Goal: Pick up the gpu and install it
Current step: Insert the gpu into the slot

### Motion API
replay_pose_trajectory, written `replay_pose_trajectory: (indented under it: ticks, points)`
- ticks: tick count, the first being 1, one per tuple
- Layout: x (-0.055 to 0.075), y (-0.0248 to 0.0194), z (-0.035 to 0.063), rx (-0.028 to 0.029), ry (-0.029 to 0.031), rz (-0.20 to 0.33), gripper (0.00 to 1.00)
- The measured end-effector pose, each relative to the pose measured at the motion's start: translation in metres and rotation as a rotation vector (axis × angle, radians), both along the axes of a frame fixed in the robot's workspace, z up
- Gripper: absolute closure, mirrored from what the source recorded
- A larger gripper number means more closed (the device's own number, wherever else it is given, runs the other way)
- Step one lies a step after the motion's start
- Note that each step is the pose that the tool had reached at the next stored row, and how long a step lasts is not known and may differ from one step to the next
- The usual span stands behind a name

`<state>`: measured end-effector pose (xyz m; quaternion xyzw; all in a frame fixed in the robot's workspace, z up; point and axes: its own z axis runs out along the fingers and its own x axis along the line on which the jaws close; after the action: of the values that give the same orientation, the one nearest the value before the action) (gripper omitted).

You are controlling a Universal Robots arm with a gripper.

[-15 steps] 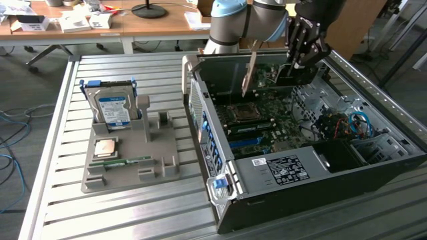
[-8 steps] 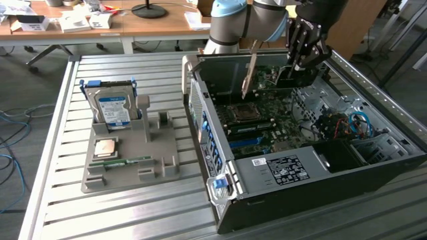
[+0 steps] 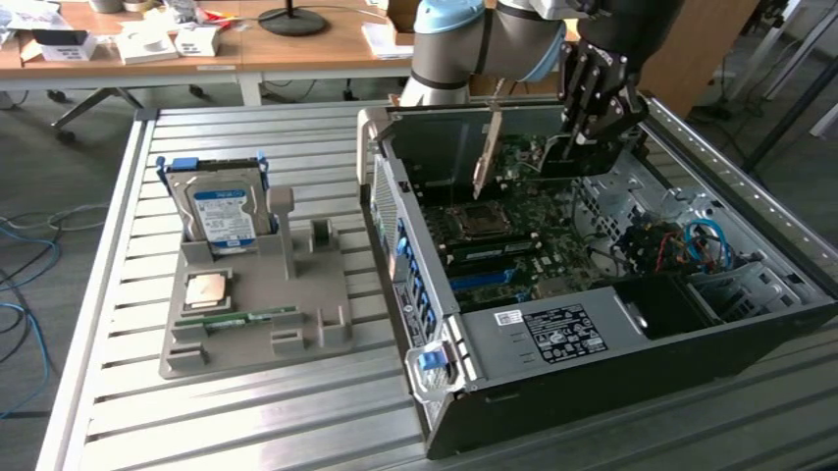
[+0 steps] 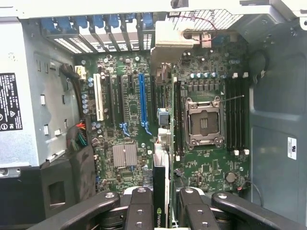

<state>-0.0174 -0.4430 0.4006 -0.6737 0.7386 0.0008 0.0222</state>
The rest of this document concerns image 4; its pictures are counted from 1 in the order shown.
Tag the white PCI expansion slot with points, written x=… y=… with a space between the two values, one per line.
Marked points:
x=98 y=95

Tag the CPU socket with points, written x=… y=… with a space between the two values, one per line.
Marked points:
x=205 y=123

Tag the black open PC case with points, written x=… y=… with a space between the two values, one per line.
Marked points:
x=275 y=119

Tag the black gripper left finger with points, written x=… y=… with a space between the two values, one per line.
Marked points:
x=139 y=213

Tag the round coin battery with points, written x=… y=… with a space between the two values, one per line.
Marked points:
x=230 y=177

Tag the green motherboard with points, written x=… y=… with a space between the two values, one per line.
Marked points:
x=204 y=167

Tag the white power connector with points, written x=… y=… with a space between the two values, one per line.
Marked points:
x=80 y=72

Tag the socket locking lever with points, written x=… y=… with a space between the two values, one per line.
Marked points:
x=232 y=99

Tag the silver chipset heatsink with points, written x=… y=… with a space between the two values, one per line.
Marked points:
x=124 y=155

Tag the silver power supply unit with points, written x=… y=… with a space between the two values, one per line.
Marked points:
x=28 y=107

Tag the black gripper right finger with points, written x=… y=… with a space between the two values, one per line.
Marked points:
x=196 y=214

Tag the short black expansion slot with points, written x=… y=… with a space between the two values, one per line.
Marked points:
x=130 y=82

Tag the long black expansion slot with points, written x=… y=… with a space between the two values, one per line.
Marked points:
x=110 y=98
x=121 y=98

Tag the blue expansion slot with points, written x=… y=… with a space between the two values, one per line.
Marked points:
x=143 y=100

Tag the black plastic air shroud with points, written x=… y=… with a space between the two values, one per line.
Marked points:
x=79 y=167

